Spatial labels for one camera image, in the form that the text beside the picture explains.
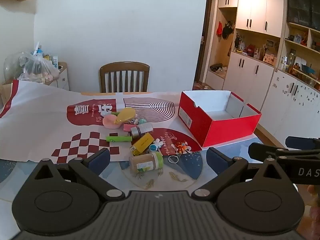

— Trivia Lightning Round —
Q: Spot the white blue astronaut keychain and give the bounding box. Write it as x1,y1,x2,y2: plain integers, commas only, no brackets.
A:
149,139,162,153

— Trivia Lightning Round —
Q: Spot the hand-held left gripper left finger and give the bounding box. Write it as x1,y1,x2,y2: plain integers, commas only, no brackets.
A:
29,148,125,200

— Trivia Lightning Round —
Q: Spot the red white printed tablecloth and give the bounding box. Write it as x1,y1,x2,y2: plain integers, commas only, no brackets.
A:
0,79,208,164

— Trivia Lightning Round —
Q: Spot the row of shelf ornaments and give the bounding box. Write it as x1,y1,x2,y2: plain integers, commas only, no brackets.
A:
234,32,278,65

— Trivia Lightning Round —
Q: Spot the clear plastic bag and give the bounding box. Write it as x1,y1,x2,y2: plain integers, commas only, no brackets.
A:
17,52,60,83

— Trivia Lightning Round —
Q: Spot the brown wooden chair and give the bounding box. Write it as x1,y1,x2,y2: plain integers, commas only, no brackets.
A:
99,62,150,93

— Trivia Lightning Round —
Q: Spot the orange toy keychain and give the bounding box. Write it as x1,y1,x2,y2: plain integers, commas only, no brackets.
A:
168,142,192,164

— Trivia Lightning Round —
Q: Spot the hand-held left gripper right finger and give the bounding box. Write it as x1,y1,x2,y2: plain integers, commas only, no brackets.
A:
191,147,292,200

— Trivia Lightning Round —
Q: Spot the green lip balm tube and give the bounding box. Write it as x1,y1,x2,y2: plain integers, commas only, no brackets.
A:
106,135,132,143

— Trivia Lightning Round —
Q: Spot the black hanging bag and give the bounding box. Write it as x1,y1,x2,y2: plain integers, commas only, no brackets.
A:
222,21,235,40

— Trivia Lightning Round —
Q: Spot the blue yellow packet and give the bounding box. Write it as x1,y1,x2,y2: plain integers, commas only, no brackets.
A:
34,47,50,58

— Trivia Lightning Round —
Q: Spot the pink plastic container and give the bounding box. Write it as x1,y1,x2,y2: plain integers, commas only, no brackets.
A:
102,115,120,129

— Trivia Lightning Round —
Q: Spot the person's right hand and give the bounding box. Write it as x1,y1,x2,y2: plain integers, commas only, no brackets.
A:
306,184,320,232

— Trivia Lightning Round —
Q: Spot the dark wooden door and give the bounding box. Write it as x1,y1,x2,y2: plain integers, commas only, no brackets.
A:
194,0,218,83

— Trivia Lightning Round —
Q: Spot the small bottle with white label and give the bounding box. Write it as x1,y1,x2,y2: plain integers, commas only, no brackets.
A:
130,123,153,138

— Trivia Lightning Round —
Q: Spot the small yellow box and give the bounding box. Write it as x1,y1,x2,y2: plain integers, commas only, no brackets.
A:
129,133,154,156

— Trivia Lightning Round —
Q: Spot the yellow plastic container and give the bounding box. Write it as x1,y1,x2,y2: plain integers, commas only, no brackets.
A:
114,107,137,125

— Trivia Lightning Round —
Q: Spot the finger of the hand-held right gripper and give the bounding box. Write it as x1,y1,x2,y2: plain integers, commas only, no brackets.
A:
248,142,290,161
285,136,320,152

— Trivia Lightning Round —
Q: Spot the red cardboard box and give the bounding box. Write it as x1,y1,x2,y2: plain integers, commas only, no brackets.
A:
178,90,262,147

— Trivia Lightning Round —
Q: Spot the toothpick jar with green lid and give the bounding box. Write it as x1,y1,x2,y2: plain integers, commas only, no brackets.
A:
129,152,164,174

